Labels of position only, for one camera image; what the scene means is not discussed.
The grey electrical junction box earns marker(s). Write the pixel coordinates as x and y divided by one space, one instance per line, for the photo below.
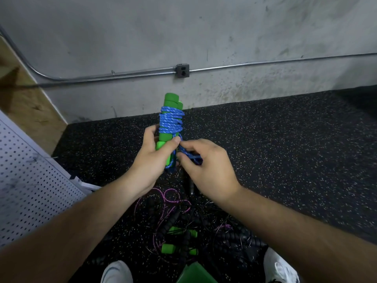
182 70

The white right shoe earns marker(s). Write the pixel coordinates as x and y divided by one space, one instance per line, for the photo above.
280 267

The metal conduit pipe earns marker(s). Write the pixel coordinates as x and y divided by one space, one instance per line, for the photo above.
118 73

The white pegboard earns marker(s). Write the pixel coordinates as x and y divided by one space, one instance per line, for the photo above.
29 185

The person's left forearm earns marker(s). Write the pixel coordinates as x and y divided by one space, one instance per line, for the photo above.
65 238

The white shoe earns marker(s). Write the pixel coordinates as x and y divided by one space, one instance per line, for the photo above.
280 267
116 272

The person's right hand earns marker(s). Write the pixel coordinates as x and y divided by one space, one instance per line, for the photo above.
212 171

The white left shoe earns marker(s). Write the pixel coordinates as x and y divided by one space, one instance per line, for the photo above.
116 272

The person's left hand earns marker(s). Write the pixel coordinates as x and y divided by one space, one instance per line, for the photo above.
147 168

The white pegboard stand foot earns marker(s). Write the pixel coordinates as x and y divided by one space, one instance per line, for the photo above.
87 184

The person's right forearm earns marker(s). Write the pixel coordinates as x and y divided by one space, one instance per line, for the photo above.
306 238

